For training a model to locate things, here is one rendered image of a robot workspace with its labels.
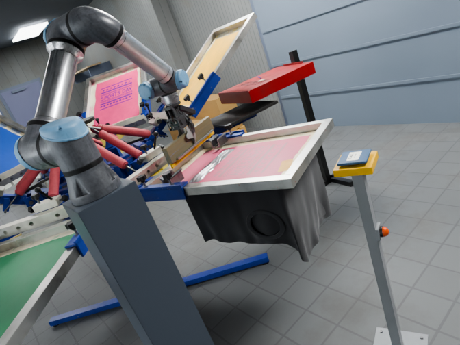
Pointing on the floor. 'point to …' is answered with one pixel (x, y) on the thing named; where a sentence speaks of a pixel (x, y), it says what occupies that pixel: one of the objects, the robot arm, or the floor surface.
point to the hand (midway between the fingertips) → (191, 140)
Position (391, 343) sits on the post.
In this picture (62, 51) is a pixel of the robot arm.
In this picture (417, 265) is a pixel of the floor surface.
